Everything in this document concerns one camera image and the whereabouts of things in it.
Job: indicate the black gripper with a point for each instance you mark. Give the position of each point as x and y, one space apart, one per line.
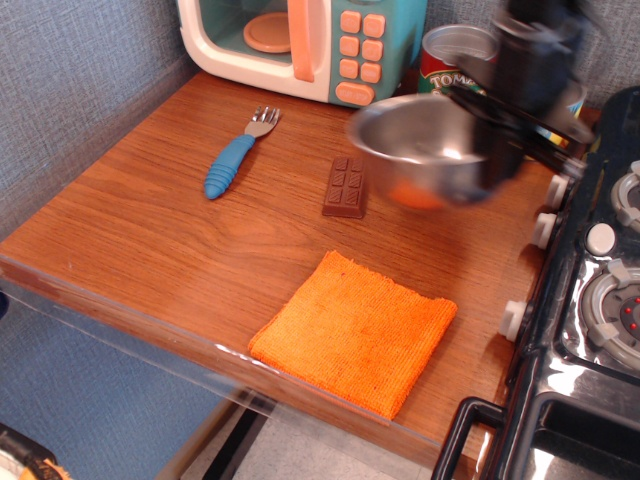
538 46

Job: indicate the metal pot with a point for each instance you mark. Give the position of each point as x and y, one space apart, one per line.
419 151

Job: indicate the orange cloth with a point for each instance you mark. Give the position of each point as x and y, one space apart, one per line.
355 334

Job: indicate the white stove knob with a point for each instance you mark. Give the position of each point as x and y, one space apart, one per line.
556 191
543 230
512 318

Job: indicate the pineapple slices can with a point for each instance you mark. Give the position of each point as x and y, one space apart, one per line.
562 128

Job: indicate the tomato sauce can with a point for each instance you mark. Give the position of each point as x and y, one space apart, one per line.
440 48

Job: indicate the white round stove button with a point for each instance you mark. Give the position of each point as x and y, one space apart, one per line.
600 239

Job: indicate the chocolate bar toy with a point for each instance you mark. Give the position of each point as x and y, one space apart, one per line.
346 193

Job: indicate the toy microwave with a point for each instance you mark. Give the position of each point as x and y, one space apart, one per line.
349 53

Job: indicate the black toy stove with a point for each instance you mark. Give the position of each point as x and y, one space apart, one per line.
573 410

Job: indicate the black oven door handle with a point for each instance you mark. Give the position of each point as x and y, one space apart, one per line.
471 411

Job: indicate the blue handled fork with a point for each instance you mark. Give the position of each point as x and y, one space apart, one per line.
226 165

